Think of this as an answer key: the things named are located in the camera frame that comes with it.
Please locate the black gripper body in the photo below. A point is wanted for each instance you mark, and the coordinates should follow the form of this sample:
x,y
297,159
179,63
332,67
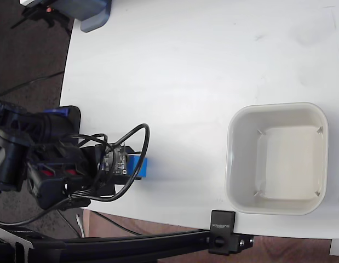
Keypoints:
x,y
89,159

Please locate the blue cube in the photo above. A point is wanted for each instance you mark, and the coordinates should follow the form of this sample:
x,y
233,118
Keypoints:
x,y
140,167

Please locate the black six-joint robot arm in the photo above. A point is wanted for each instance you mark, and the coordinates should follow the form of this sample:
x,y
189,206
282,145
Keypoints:
x,y
35,159

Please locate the white square plastic bin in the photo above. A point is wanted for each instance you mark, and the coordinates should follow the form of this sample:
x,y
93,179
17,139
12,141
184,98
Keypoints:
x,y
277,159

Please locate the blue table clamp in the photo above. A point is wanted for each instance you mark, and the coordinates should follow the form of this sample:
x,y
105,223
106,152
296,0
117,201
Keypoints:
x,y
58,112

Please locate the blue-gray plastic stand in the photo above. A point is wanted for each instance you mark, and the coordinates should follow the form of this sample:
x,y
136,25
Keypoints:
x,y
89,13

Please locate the black tripod with orange dot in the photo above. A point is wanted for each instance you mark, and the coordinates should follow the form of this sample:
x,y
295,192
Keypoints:
x,y
37,15

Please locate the white device edge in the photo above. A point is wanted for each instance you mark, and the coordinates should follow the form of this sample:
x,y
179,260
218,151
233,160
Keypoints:
x,y
29,2

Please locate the white paper sheet corner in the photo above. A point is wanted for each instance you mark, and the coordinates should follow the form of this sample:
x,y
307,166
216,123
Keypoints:
x,y
337,246

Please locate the gripper camera circuit board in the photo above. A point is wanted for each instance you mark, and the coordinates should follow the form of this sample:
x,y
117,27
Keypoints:
x,y
114,161

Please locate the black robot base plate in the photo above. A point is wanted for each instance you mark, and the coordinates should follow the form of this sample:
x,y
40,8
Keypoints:
x,y
74,120

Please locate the black aluminium rail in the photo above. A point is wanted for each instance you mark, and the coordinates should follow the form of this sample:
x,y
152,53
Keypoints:
x,y
117,245

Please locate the black rail clamp bracket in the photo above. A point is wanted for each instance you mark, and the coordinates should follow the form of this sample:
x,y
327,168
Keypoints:
x,y
222,233

